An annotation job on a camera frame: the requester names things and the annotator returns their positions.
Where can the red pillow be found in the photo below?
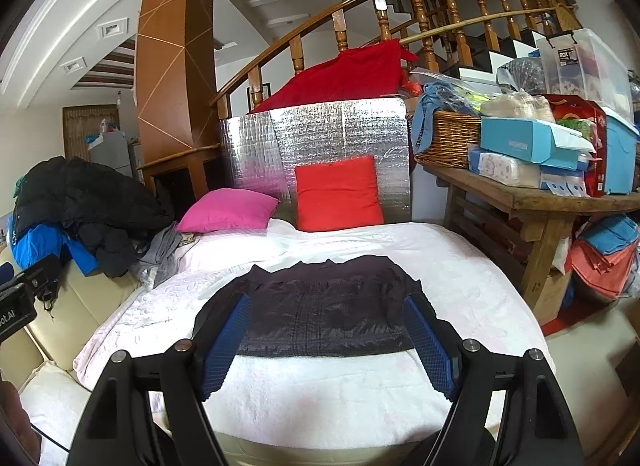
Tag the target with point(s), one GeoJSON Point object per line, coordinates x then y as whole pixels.
{"type": "Point", "coordinates": [337, 196]}

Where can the blue jacket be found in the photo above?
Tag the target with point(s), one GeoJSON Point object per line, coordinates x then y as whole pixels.
{"type": "Point", "coordinates": [35, 246]}

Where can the pile of dark coats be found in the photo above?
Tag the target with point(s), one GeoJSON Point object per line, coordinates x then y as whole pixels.
{"type": "Point", "coordinates": [90, 196]}

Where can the grey garment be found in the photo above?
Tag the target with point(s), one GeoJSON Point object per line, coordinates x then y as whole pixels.
{"type": "Point", "coordinates": [160, 256]}

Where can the wooden table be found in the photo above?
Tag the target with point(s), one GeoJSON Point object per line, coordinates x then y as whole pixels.
{"type": "Point", "coordinates": [540, 201]}

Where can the dotted clear plastic bag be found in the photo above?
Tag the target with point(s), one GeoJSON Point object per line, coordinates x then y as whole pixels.
{"type": "Point", "coordinates": [522, 75]}

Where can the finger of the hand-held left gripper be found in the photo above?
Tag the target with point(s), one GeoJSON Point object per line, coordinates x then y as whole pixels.
{"type": "Point", "coordinates": [40, 273]}

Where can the clear plastic storage box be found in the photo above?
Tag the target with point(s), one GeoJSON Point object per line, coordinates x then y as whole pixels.
{"type": "Point", "coordinates": [585, 65]}

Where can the black zip jacket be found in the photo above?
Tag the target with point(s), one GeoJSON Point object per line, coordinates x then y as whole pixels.
{"type": "Point", "coordinates": [320, 306]}

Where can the brown wooden column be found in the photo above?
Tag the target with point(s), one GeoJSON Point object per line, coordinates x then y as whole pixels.
{"type": "Point", "coordinates": [175, 70]}

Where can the blue plastic bin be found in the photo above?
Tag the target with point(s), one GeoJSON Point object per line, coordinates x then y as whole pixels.
{"type": "Point", "coordinates": [622, 155]}

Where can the blue cardboard box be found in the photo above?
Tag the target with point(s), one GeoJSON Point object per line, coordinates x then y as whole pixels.
{"type": "Point", "coordinates": [525, 143]}

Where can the brown wooden door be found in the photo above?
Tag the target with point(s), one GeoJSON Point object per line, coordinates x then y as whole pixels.
{"type": "Point", "coordinates": [80, 130]}

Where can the silver insulation panel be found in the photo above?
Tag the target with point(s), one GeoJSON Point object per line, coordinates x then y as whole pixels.
{"type": "Point", "coordinates": [325, 130]}

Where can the beige sofa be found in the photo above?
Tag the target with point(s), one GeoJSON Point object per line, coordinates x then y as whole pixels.
{"type": "Point", "coordinates": [55, 346]}

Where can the person's left forearm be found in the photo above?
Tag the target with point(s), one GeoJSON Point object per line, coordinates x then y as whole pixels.
{"type": "Point", "coordinates": [17, 426]}

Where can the cream plastic bag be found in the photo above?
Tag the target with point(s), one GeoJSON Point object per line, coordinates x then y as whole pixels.
{"type": "Point", "coordinates": [515, 105]}

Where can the salmon fabric bags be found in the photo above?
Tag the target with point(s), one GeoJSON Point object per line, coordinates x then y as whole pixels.
{"type": "Point", "coordinates": [600, 273]}

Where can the blue fabric bag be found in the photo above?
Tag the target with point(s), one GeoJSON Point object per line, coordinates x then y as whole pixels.
{"type": "Point", "coordinates": [610, 236]}

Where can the square recessed ceiling light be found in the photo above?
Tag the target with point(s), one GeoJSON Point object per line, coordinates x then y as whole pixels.
{"type": "Point", "coordinates": [74, 65]}
{"type": "Point", "coordinates": [114, 28]}

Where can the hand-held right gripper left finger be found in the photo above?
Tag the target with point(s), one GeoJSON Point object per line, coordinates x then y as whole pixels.
{"type": "Point", "coordinates": [227, 346]}

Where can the white blanket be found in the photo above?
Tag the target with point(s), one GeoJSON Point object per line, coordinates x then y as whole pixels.
{"type": "Point", "coordinates": [325, 396]}

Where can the red gift box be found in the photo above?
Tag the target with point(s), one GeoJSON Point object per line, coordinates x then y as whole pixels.
{"type": "Point", "coordinates": [590, 115]}

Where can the pink pillow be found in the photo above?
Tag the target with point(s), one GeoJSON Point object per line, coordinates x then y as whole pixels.
{"type": "Point", "coordinates": [225, 211]}

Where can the wicker basket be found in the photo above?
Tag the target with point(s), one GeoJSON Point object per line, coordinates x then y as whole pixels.
{"type": "Point", "coordinates": [450, 143]}

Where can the grey refrigerator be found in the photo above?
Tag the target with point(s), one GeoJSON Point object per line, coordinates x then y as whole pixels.
{"type": "Point", "coordinates": [112, 155]}

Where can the blue cloth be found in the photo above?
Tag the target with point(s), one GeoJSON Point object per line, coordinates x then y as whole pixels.
{"type": "Point", "coordinates": [427, 110]}

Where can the white tissue pack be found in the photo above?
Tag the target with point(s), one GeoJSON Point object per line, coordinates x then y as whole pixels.
{"type": "Point", "coordinates": [507, 168]}

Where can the framed wall picture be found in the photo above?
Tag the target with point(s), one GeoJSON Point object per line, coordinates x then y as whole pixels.
{"type": "Point", "coordinates": [258, 93]}

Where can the large red cushion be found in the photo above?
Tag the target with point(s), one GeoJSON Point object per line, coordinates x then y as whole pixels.
{"type": "Point", "coordinates": [340, 78]}

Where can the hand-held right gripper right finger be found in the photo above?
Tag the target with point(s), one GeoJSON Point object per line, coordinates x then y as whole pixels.
{"type": "Point", "coordinates": [431, 346]}

